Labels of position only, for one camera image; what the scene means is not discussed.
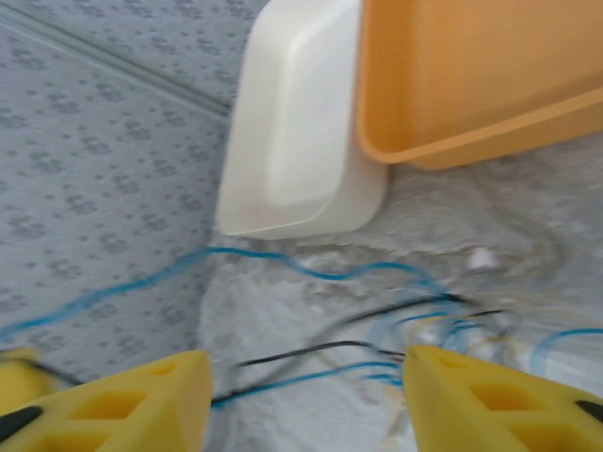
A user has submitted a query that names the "white plastic bin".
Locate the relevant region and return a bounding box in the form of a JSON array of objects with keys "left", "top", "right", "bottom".
[{"left": 215, "top": 0, "right": 392, "bottom": 241}]

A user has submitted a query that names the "orange plastic bin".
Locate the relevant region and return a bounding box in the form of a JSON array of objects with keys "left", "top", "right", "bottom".
[{"left": 348, "top": 0, "right": 603, "bottom": 171}]

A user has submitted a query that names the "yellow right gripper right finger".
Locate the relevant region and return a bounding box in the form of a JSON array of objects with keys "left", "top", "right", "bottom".
[{"left": 403, "top": 344, "right": 603, "bottom": 452}]

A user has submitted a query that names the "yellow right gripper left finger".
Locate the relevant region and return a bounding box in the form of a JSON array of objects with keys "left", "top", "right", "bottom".
[{"left": 0, "top": 349, "right": 212, "bottom": 452}]

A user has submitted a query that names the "small white scrap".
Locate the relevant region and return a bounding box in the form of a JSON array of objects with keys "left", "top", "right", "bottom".
[{"left": 465, "top": 247, "right": 500, "bottom": 272}]

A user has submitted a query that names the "thin black cable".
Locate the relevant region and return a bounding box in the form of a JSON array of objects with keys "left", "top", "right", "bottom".
[{"left": 209, "top": 291, "right": 517, "bottom": 406}]

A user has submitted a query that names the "thin blue cable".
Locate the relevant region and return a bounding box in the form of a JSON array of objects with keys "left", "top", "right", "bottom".
[
  {"left": 209, "top": 360, "right": 409, "bottom": 411},
  {"left": 0, "top": 247, "right": 453, "bottom": 338},
  {"left": 530, "top": 328, "right": 603, "bottom": 378}
]

